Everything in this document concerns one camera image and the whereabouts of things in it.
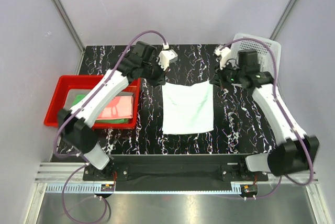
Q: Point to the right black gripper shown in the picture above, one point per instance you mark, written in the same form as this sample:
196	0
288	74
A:
218	79

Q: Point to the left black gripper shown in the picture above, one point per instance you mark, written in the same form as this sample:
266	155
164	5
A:
160	79

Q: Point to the pink towel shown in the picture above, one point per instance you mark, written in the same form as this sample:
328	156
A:
121	107

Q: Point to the white towel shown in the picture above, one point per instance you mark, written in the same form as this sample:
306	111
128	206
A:
187	109

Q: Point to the grey towel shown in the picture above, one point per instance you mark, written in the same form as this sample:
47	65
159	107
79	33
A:
72	94

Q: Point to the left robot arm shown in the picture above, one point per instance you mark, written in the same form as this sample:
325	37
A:
75	124

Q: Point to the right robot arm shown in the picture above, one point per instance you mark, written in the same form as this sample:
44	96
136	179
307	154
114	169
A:
295	151

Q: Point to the white plastic basket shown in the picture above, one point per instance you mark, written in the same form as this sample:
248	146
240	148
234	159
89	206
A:
264	58

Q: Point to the red plastic tray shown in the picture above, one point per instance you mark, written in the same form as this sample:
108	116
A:
68	82

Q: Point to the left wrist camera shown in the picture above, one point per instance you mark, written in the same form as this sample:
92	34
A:
166	57

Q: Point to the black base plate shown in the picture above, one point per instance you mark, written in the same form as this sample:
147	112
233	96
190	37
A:
172	173

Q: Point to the right aluminium frame post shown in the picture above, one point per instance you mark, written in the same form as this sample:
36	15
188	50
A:
283	18

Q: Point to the aluminium frame post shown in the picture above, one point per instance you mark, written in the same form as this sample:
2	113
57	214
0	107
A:
283	18
66	20

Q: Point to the left aluminium frame post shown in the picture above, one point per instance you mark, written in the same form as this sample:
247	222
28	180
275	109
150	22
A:
66	20

